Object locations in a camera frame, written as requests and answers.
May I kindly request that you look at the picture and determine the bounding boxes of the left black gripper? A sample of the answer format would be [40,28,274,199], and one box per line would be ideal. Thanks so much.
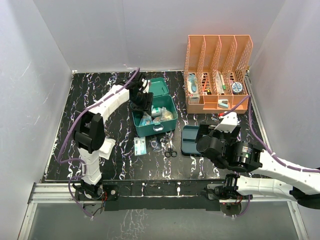
[130,91,153,116]

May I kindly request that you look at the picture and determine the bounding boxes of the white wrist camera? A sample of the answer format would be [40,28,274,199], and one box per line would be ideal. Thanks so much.
[139,78,151,93]
[214,112,238,133]

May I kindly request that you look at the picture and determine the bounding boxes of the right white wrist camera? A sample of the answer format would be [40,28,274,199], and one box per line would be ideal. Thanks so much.
[214,112,238,133]

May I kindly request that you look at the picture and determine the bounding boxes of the black handled scissors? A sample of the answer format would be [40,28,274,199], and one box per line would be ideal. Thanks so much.
[164,137,178,158]

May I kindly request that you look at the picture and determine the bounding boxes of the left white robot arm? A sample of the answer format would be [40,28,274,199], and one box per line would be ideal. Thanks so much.
[72,70,154,200]

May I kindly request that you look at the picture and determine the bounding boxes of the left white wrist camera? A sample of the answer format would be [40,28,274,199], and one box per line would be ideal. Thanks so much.
[139,78,151,93]

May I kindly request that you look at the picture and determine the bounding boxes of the red pencil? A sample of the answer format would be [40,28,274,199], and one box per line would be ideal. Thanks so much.
[202,75,210,92]

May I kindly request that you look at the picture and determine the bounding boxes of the white gauze packet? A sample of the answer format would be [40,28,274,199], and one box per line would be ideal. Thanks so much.
[98,138,116,160]

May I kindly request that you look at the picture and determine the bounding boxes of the white blue bandage box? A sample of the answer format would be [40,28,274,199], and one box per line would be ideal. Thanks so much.
[134,137,147,156]

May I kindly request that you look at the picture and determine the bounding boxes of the teal white small box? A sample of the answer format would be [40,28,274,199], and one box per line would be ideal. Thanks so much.
[217,99,229,109]

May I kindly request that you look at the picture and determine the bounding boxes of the small white red box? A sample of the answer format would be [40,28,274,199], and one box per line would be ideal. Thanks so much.
[188,93,200,104]

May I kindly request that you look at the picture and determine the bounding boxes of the clear bag with rubber bands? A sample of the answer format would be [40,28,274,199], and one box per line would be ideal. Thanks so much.
[149,136,162,152]

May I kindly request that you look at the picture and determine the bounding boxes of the white tube in organizer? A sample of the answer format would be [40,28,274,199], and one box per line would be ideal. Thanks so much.
[215,72,226,95]

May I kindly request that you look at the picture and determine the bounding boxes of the beige bandage pack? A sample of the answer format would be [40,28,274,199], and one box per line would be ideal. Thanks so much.
[161,107,174,121]

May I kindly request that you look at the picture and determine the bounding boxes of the blue cotton swab bag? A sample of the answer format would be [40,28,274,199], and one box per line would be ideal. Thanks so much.
[139,112,153,127]

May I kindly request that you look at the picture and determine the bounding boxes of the round blue white tin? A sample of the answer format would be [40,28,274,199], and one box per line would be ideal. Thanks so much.
[231,81,244,95]

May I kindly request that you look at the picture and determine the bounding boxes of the green medicine kit box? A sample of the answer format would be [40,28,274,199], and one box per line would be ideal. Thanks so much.
[132,78,178,137]

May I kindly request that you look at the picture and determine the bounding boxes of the white green medicine bottle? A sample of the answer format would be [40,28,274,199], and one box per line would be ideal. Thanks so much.
[151,107,163,117]

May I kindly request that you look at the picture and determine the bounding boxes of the blue divided tray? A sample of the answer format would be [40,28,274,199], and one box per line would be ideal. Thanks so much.
[181,125,202,157]

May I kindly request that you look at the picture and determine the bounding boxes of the blue brush blister pack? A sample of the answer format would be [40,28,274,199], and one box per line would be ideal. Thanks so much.
[187,72,199,94]

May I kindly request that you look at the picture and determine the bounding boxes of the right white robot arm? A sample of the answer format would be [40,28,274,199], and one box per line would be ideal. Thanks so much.
[195,123,320,210]

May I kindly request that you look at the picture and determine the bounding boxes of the orange file organizer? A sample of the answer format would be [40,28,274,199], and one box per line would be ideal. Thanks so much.
[183,35,253,114]

